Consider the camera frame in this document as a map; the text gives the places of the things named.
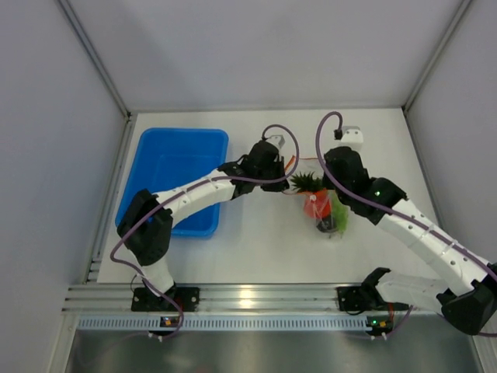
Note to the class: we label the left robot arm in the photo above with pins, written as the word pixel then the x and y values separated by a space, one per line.
pixel 146 226

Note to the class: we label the clear zip top bag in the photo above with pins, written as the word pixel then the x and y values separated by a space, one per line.
pixel 306 165

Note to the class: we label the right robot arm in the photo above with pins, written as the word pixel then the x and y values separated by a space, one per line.
pixel 465 291

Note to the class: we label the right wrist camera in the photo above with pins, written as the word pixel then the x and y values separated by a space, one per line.
pixel 349 136

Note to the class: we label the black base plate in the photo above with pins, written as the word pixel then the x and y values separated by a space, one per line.
pixel 163 298
pixel 358 299

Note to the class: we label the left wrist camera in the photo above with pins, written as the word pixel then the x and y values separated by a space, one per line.
pixel 278 141

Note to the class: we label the fake green grapes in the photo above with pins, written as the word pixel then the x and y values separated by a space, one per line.
pixel 340 214

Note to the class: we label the slotted cable duct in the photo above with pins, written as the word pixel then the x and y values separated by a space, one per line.
pixel 226 323

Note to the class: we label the blue plastic bin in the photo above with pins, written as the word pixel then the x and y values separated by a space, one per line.
pixel 172 157

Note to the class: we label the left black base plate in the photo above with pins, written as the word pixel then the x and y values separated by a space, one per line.
pixel 163 298

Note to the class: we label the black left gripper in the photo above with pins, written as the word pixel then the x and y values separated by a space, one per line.
pixel 278 186

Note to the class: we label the aluminium mounting rail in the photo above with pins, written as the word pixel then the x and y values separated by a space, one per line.
pixel 212 298

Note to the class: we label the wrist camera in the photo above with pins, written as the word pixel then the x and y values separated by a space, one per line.
pixel 278 141
pixel 349 136

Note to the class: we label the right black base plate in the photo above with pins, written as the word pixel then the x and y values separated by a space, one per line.
pixel 358 299

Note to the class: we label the fake red chili pepper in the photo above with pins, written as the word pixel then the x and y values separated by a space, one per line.
pixel 317 205

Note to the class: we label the fake dark eggplant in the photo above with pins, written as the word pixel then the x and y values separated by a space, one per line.
pixel 326 225

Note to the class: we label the fake pineapple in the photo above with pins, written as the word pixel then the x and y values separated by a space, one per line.
pixel 306 183

